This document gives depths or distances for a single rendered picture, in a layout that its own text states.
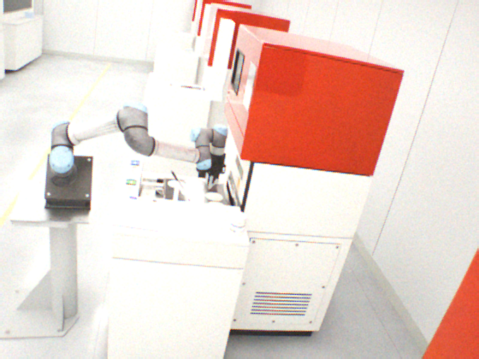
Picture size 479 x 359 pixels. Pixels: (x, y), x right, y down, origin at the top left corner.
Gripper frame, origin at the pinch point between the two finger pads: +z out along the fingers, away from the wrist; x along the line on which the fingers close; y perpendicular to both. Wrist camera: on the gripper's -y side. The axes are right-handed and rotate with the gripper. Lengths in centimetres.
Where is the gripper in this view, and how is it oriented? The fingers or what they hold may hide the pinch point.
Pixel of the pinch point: (208, 186)
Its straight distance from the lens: 244.2
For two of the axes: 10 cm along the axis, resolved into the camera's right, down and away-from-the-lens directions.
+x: -6.5, -4.1, 6.3
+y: 7.4, -1.5, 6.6
